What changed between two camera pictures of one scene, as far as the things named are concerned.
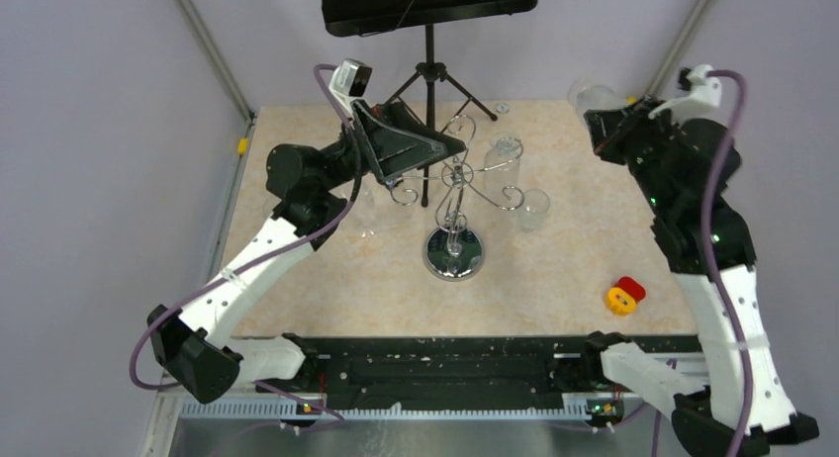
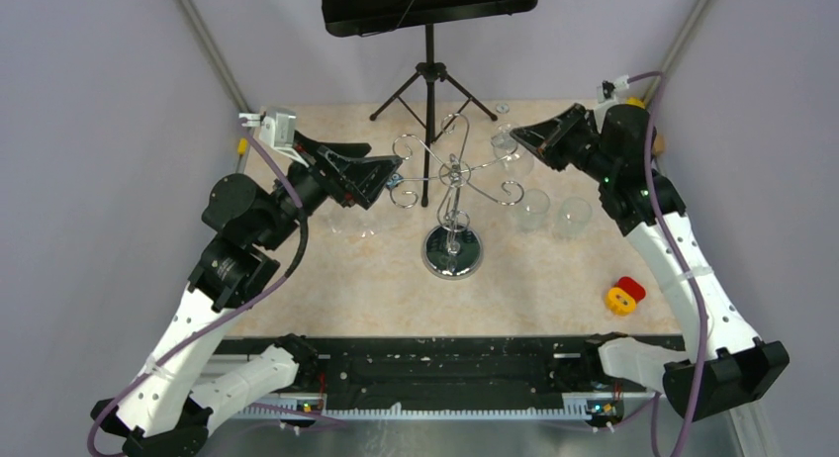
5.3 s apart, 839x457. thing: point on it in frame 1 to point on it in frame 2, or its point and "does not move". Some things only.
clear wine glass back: [362, 210] does not move
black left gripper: [395, 142] to [348, 175]
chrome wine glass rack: [453, 251] does not move
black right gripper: [609, 128] to [545, 138]
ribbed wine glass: [536, 203] does not move
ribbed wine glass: [602, 93] to [575, 215]
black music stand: [352, 8] does not move
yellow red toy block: [623, 298] does not move
